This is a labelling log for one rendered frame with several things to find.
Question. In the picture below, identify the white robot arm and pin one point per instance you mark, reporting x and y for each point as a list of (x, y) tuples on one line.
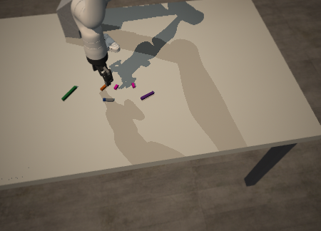
[(88, 19)]

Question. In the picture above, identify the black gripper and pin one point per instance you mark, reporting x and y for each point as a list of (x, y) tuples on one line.
[(101, 65)]

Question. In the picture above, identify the purple rod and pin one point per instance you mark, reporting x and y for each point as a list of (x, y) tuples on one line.
[(147, 95)]

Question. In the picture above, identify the dark green rod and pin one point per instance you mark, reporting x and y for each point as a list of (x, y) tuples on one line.
[(69, 93)]

